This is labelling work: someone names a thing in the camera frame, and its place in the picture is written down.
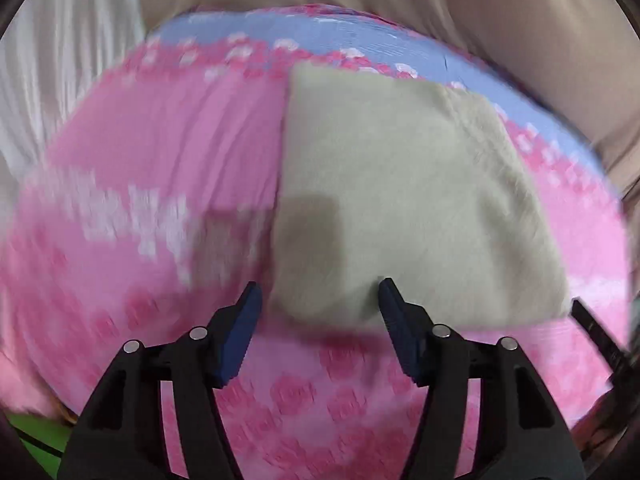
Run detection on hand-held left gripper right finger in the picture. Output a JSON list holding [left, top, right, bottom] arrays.
[[378, 276, 587, 480]]

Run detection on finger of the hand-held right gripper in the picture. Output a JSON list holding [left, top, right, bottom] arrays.
[[570, 298, 632, 361]]

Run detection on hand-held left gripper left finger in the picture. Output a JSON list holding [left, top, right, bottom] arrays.
[[57, 281, 264, 480]]

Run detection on cream knit sweater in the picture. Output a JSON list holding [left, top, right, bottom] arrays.
[[269, 61, 574, 335]]

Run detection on pink blue floral quilt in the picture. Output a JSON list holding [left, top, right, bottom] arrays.
[[0, 2, 635, 480]]

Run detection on green sheet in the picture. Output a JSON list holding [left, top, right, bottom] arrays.
[[7, 411, 77, 461]]

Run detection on white cloth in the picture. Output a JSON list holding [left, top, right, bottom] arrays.
[[0, 0, 153, 206]]

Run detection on beige fabric sheet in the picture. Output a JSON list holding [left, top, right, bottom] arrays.
[[137, 0, 640, 198]]

